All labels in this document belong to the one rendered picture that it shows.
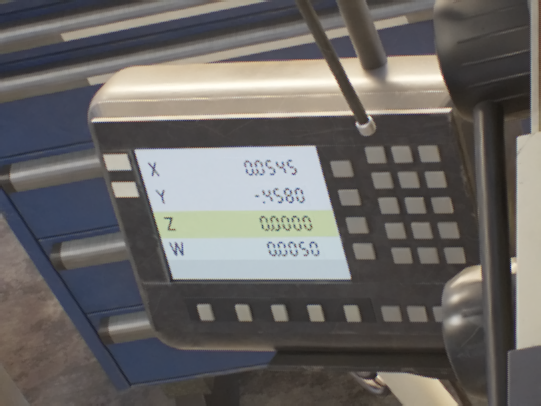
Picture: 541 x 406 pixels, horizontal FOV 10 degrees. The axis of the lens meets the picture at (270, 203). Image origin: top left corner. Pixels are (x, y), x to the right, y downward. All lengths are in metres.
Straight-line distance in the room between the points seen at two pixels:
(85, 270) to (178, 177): 1.28
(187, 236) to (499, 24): 0.94
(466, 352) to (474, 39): 0.15
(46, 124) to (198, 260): 1.07
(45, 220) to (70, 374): 0.55
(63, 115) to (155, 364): 0.44
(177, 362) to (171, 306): 1.32
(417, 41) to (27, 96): 0.44
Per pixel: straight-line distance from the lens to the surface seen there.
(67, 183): 3.48
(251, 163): 2.28
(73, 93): 3.37
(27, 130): 3.42
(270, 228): 2.31
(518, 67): 1.44
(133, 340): 3.64
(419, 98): 2.21
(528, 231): 1.26
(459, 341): 1.47
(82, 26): 3.25
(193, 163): 2.31
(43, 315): 4.15
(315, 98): 2.24
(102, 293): 3.62
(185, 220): 2.34
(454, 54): 1.44
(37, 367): 4.09
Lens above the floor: 2.76
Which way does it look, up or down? 42 degrees down
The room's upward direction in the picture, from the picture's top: 29 degrees counter-clockwise
